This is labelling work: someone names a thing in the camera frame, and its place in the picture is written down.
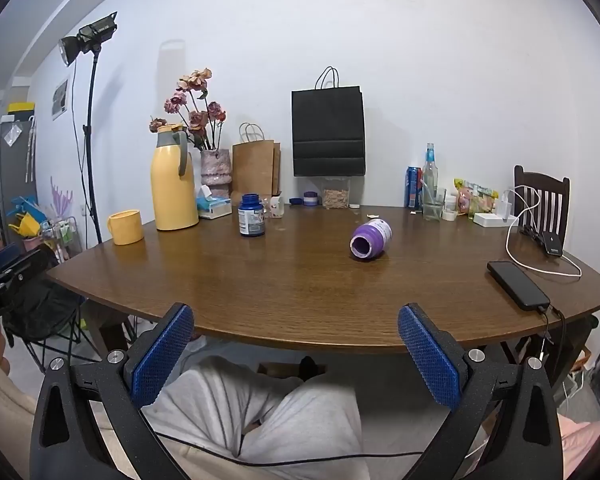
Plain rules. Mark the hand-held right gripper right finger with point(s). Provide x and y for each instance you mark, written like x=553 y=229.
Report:
x=427 y=357

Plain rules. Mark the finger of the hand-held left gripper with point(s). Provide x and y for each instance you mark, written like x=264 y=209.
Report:
x=20 y=265

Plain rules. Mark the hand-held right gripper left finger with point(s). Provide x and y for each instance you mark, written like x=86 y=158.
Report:
x=161 y=357

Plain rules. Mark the purple cup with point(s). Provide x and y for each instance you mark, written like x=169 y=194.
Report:
x=372 y=240

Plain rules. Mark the black folding chair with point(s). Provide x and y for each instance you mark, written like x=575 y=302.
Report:
x=35 y=305

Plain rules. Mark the person's grey trouser legs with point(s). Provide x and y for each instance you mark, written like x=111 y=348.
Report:
x=230 y=410

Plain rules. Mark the grey refrigerator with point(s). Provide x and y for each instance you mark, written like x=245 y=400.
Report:
x=12 y=175

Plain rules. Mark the yellow mug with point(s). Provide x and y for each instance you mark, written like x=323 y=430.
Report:
x=126 y=229

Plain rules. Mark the black smartphone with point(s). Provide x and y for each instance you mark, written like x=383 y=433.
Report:
x=517 y=284

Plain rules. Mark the white tape roll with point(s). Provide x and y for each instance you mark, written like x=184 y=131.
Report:
x=449 y=215

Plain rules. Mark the black light stand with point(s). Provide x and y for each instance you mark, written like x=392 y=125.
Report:
x=91 y=135

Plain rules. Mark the drinking glass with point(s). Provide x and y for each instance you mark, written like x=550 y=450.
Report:
x=434 y=208

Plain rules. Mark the white flat box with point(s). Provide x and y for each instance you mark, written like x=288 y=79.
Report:
x=490 y=220

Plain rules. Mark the yellow box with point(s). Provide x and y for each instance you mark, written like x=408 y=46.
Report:
x=21 y=110

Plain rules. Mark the small white jar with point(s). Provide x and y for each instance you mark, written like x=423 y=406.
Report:
x=450 y=202

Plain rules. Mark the tissue box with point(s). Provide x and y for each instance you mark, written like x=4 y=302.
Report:
x=215 y=208

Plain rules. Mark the blue pill bottle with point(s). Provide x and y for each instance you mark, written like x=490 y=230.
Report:
x=251 y=220

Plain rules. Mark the colourful snack packet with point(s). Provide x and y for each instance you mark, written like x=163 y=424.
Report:
x=472 y=197

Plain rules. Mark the yellow thermos jug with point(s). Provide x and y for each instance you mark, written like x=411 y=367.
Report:
x=174 y=190

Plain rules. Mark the small black device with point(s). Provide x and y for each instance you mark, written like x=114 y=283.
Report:
x=551 y=244

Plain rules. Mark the white charger plug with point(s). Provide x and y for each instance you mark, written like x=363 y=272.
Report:
x=505 y=206

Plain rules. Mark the blue soda can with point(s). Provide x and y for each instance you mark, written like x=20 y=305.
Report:
x=412 y=187

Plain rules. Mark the pink cloth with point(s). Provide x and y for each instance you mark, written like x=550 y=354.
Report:
x=582 y=447

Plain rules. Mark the clear food container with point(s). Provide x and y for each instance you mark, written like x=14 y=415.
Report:
x=336 y=196

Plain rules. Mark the clear glass bottle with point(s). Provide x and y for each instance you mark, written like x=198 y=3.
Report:
x=430 y=170

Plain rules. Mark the small white figurine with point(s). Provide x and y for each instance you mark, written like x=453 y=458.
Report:
x=276 y=208

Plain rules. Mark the pink ribbed vase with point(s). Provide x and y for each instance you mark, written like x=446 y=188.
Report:
x=216 y=170

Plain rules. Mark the small purple jar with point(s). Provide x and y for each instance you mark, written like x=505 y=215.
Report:
x=310 y=199

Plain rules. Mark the dark wooden chair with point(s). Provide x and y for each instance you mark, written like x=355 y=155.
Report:
x=542 y=195

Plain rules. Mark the blue lid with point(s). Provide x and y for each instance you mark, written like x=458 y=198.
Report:
x=296 y=201

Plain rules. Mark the brown paper bag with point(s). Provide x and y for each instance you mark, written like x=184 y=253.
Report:
x=254 y=170

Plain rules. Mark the dried pink flowers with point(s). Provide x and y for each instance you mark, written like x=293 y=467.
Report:
x=197 y=119

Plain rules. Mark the studio light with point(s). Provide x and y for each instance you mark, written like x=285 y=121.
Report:
x=87 y=37

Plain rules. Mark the black paper bag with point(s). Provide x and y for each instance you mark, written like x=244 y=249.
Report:
x=329 y=135

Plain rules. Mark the wall picture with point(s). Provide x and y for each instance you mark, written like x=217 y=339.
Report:
x=60 y=99

